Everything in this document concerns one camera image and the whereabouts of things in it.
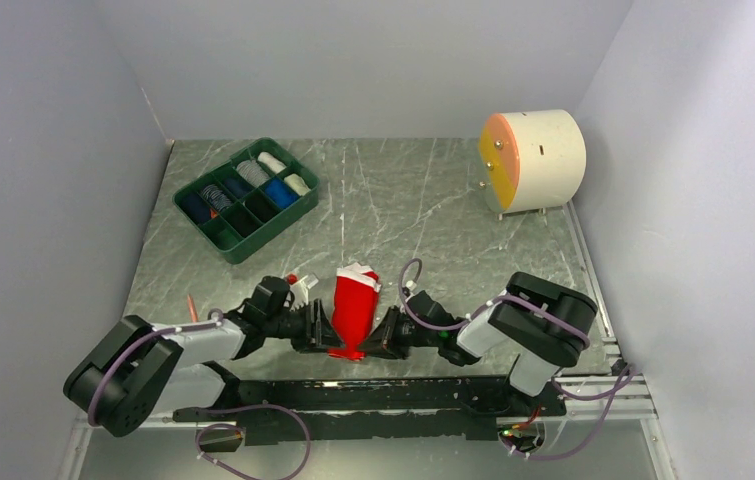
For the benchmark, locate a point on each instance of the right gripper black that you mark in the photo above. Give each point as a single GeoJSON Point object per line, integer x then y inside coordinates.
{"type": "Point", "coordinates": [383, 341]}

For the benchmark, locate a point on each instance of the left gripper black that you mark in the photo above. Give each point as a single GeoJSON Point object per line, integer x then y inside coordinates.
{"type": "Point", "coordinates": [322, 332]}

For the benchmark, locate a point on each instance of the red white underwear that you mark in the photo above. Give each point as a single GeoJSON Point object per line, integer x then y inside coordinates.
{"type": "Point", "coordinates": [356, 297]}

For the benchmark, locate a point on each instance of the green compartment organizer tray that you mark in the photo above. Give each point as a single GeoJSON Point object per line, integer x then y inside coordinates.
{"type": "Point", "coordinates": [218, 232]}

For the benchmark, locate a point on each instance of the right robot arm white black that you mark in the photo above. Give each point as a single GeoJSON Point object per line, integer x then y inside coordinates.
{"type": "Point", "coordinates": [547, 326]}

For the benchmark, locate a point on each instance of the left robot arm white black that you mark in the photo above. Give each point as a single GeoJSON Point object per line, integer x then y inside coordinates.
{"type": "Point", "coordinates": [141, 369]}

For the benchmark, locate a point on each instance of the black rolled sock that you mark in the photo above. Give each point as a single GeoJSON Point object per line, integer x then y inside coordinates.
{"type": "Point", "coordinates": [261, 206]}

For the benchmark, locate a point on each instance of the bright blue rolled sock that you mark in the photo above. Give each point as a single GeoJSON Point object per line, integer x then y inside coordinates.
{"type": "Point", "coordinates": [279, 192]}

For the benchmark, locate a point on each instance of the cream rolled sock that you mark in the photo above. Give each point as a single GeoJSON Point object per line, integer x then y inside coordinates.
{"type": "Point", "coordinates": [297, 184]}

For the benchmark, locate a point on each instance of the navy blue rolled sock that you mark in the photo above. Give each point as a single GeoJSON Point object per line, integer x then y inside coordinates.
{"type": "Point", "coordinates": [237, 187]}

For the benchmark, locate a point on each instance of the dark striped rolled sock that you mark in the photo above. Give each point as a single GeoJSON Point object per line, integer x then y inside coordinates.
{"type": "Point", "coordinates": [216, 197]}

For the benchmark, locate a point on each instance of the grey striped rolled sock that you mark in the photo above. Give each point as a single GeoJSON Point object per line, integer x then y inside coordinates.
{"type": "Point", "coordinates": [253, 172]}

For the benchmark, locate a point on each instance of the dark blue rolled sock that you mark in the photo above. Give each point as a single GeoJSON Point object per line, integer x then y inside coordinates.
{"type": "Point", "coordinates": [195, 207]}

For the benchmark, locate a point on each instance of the white rolled sock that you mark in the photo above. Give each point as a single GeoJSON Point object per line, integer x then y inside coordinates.
{"type": "Point", "coordinates": [271, 162]}

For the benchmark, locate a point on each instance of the cream round cabinet orange front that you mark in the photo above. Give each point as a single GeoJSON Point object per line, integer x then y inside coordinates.
{"type": "Point", "coordinates": [531, 160]}

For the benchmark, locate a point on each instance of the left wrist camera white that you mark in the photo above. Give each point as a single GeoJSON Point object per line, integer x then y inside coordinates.
{"type": "Point", "coordinates": [303, 286]}

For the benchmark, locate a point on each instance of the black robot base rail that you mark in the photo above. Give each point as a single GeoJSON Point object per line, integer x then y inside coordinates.
{"type": "Point", "coordinates": [471, 407]}

